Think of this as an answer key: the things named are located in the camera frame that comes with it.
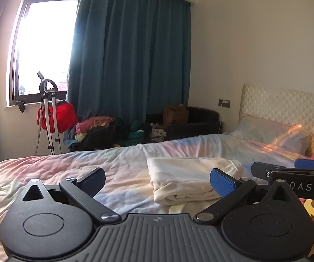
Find brown paper bag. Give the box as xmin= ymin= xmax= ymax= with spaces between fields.
xmin=163 ymin=104 xmax=189 ymax=127

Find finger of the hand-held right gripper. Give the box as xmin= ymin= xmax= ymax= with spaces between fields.
xmin=250 ymin=162 xmax=297 ymax=181
xmin=294 ymin=158 xmax=314 ymax=171

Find red bag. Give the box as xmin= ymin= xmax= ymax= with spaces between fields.
xmin=37 ymin=101 xmax=79 ymax=134

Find pastel pillow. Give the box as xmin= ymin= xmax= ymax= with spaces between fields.
xmin=229 ymin=113 xmax=313 ymax=156

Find garment steamer stand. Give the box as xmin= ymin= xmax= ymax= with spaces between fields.
xmin=34 ymin=71 xmax=63 ymax=156

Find quilted cream headboard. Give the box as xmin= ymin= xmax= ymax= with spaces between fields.
xmin=239 ymin=84 xmax=314 ymax=159

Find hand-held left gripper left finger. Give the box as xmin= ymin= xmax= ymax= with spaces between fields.
xmin=22 ymin=167 xmax=122 ymax=226

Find teal curtain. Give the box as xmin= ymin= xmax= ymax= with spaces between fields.
xmin=66 ymin=0 xmax=193 ymax=121

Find cream pants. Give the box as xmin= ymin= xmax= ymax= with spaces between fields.
xmin=147 ymin=157 xmax=244 ymax=205

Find black armchair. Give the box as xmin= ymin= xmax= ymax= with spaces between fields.
xmin=146 ymin=106 xmax=220 ymax=142

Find window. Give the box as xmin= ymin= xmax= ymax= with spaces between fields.
xmin=8 ymin=0 xmax=79 ymax=107

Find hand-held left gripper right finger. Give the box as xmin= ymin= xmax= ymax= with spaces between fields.
xmin=194 ymin=168 xmax=297 ymax=224

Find bed with pastel sheet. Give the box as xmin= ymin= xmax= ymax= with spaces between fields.
xmin=0 ymin=132 xmax=314 ymax=262

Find pile of clothes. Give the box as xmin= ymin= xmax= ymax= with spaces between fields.
xmin=64 ymin=116 xmax=168 ymax=150

